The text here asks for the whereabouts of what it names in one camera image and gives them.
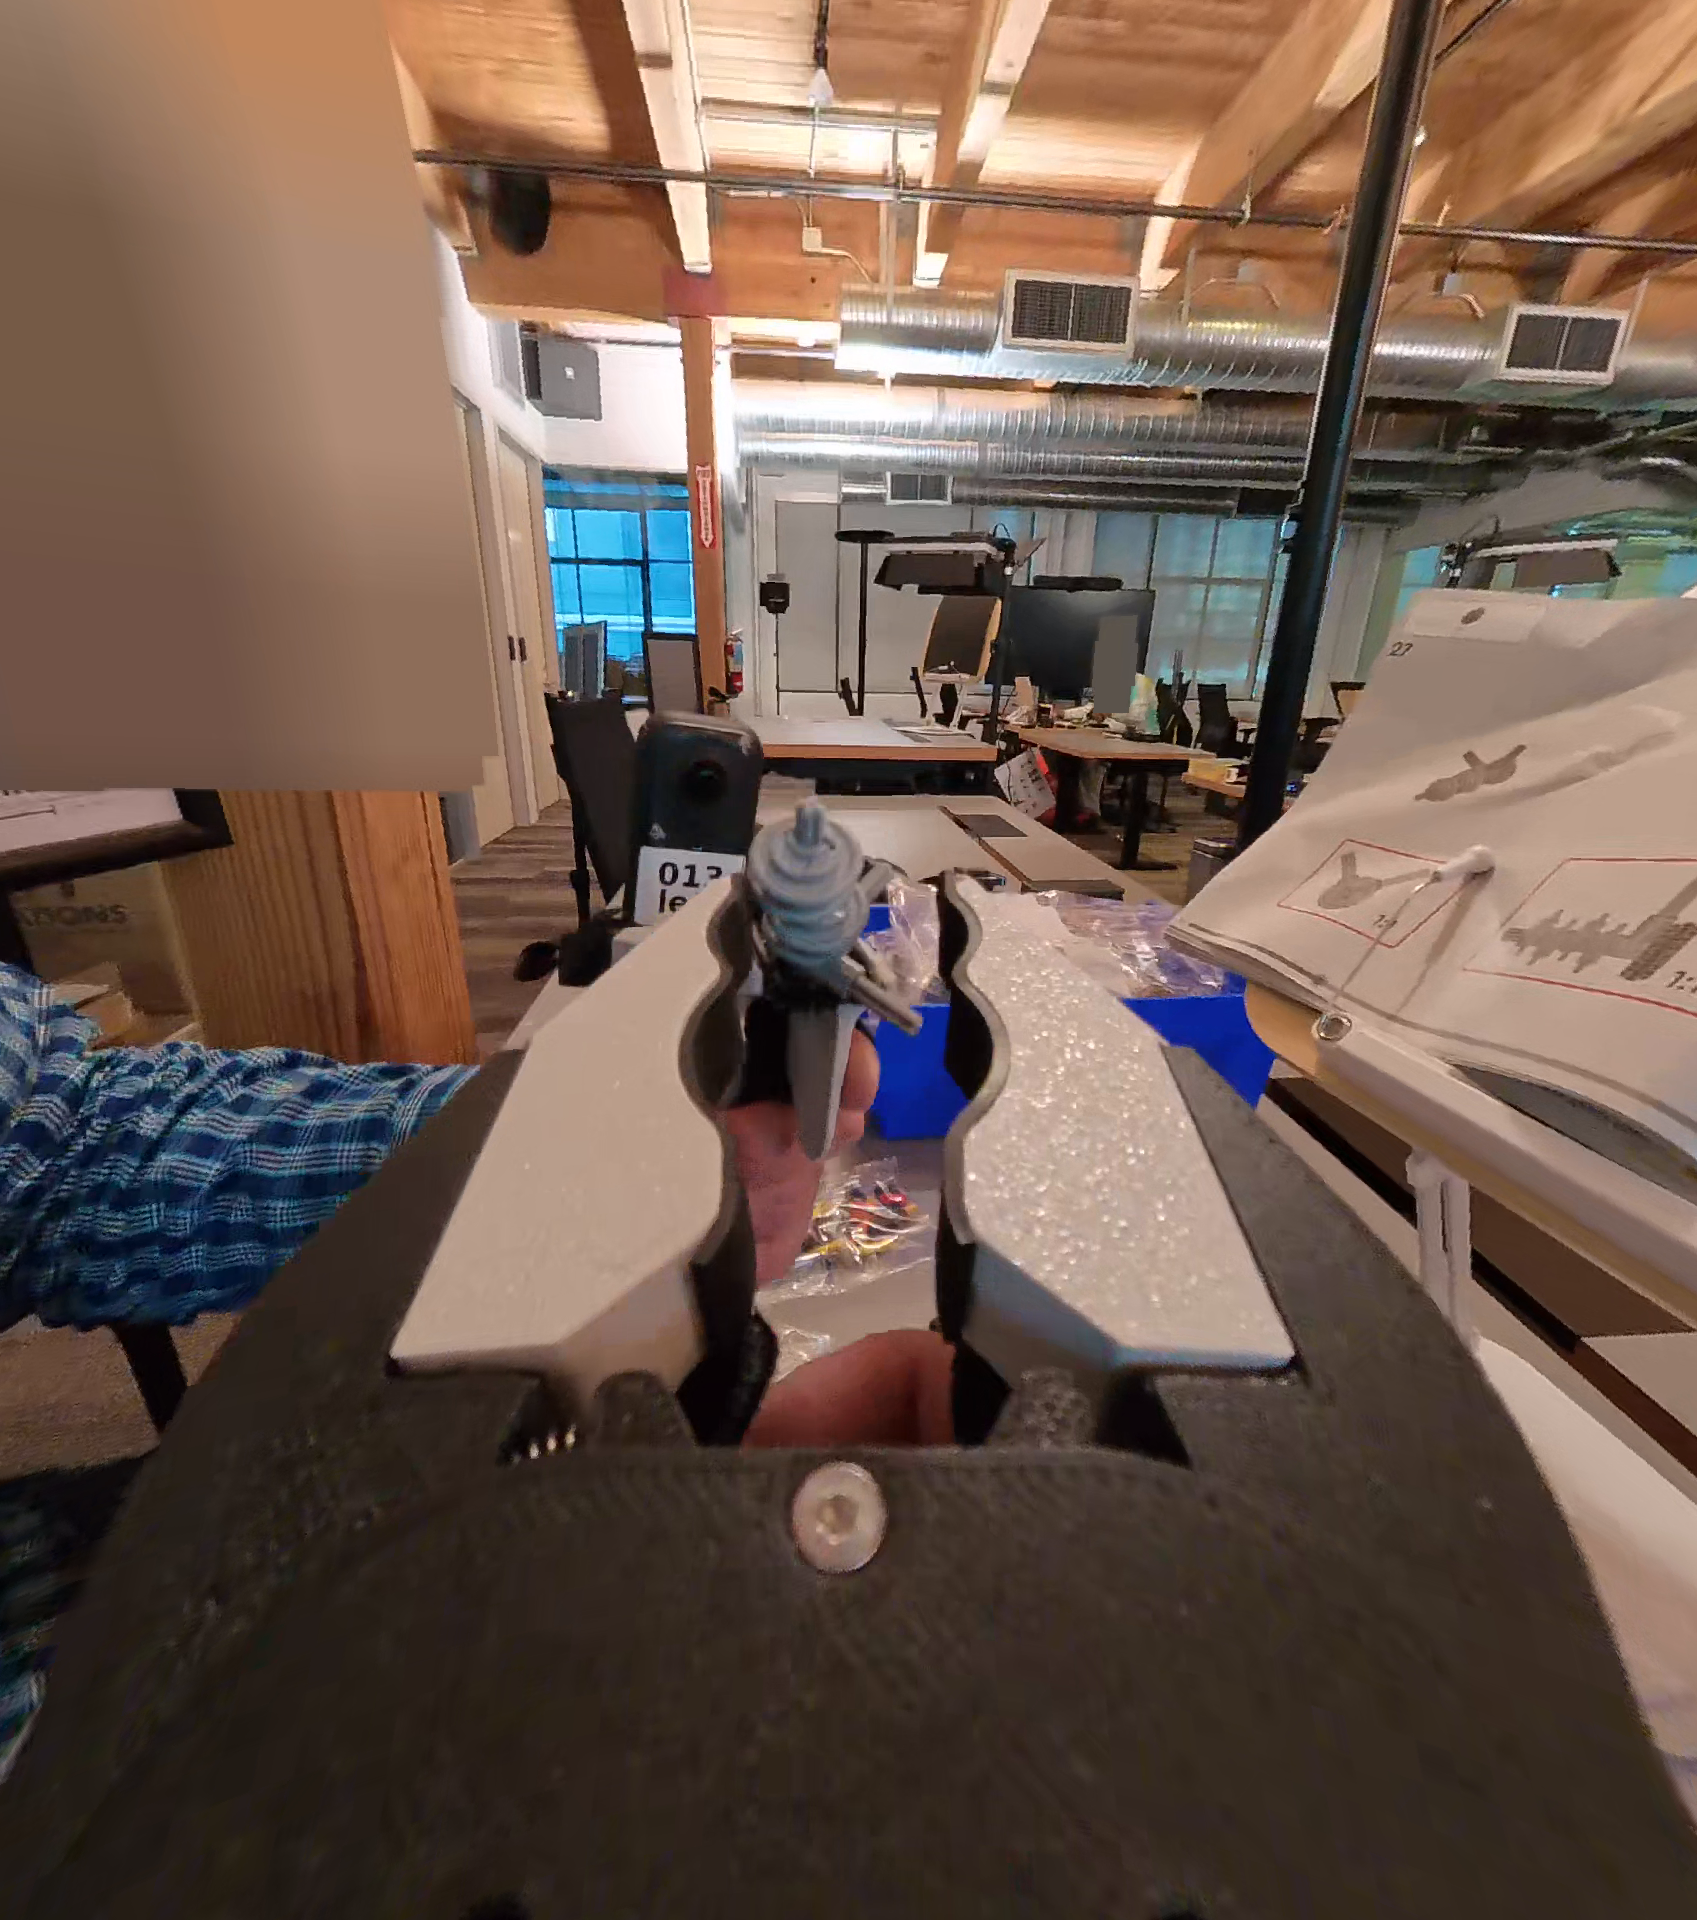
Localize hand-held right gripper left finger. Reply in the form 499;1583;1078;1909
390;876;763;1382

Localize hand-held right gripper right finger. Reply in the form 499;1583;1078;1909
934;869;1301;1380

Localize grey toy axle with gear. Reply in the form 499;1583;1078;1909
765;798;929;1039

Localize grey wheel with black gear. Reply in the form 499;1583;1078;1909
758;906;865;969

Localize instruction booklet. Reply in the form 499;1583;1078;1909
1171;540;1697;1187

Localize person's left forearm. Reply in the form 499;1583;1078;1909
0;906;482;1329

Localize person's left hand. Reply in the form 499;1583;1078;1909
721;1033;887;1302

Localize black chair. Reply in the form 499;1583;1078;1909
542;690;641;917

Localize blue plastic bin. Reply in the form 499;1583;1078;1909
862;989;1278;1149

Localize wooden work table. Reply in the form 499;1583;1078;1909
751;711;1001;798

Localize black tripod stand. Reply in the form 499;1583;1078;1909
515;815;621;988

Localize clear bag yellow blue parts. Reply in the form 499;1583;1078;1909
795;1154;932;1278

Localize clear bags of toy parts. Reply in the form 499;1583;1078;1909
879;876;1247;1000

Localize wood-framed dark panel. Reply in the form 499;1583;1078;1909
920;592;1007;683

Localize black monitor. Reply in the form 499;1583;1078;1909
1006;583;1158;707

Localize white document stand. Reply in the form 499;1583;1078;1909
1245;989;1697;1502

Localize cardboard box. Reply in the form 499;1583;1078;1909
8;862;196;1021

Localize white air vent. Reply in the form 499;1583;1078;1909
1501;303;1632;380
1001;270;1139;353

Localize framed marker sign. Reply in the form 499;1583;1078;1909
0;785;235;901

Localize black pole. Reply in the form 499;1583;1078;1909
1239;0;1443;858

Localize black wall speaker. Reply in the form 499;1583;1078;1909
518;325;602;421

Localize silver air duct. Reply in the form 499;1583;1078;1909
735;284;1697;512

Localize black chair frame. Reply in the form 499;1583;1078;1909
0;1274;191;1488

